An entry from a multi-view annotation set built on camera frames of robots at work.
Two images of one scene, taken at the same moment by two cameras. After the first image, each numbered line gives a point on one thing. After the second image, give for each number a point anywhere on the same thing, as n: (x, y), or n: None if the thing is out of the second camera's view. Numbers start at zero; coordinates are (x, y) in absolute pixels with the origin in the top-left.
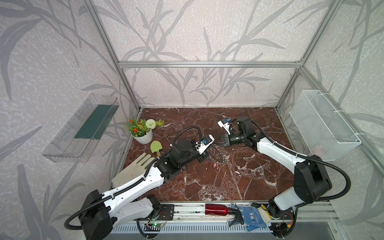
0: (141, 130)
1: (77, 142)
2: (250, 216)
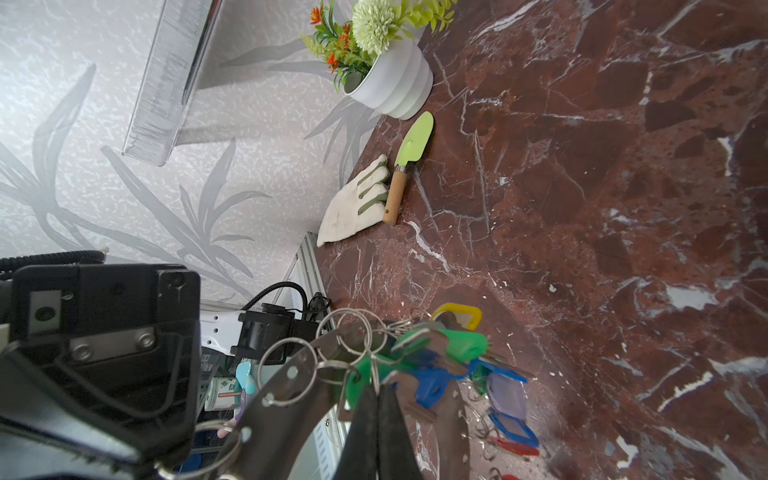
0: (370, 48)
1: (180, 46)
2: None
